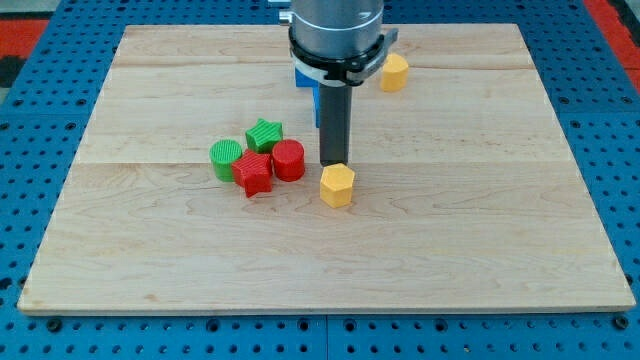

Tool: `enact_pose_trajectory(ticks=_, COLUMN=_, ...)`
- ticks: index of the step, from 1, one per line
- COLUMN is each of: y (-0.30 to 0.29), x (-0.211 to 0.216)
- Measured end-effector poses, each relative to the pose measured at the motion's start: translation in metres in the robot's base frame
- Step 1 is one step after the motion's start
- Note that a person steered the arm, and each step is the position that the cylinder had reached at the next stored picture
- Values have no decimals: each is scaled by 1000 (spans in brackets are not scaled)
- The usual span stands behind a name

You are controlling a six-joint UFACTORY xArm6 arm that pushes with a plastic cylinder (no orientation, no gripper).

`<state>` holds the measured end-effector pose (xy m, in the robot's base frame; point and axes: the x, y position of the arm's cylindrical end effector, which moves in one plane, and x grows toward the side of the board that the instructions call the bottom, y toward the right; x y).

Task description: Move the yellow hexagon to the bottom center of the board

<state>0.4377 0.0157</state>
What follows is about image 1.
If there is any blue block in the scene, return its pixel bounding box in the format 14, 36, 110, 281
294, 69, 320, 128

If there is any yellow hexagon block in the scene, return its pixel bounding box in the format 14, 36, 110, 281
320, 163, 355, 208

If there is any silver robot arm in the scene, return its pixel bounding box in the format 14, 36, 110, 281
280, 0, 398, 166

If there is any green star block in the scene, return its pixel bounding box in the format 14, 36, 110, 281
245, 118, 283, 154

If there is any red star block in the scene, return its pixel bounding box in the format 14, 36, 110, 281
231, 149, 273, 198

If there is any green cylinder block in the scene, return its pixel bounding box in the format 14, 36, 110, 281
209, 139, 243, 182

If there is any red cylinder block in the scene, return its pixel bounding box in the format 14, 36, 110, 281
272, 139, 305, 182

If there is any yellow rounded block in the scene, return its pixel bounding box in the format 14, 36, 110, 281
380, 53, 409, 92

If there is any wooden board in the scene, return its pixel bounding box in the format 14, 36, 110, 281
18, 23, 636, 316

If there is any black clamp ring mount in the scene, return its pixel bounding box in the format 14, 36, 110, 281
288, 28, 399, 87

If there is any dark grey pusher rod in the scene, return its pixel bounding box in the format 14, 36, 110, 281
319, 84, 352, 166

